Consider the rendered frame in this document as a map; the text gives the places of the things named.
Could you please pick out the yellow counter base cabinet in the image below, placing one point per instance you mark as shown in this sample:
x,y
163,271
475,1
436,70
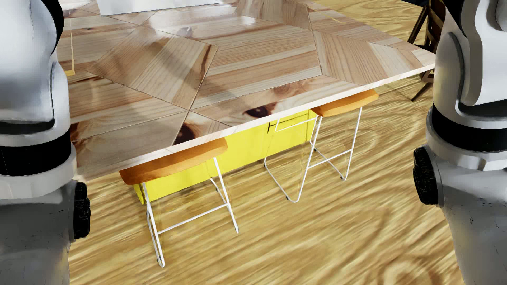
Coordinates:
x,y
245,148

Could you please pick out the wooden patchwork top counter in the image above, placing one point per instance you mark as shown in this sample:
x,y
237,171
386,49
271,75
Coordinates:
x,y
221,75

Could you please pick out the dark wooden chair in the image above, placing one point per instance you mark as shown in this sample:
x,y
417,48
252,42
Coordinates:
x,y
427,27

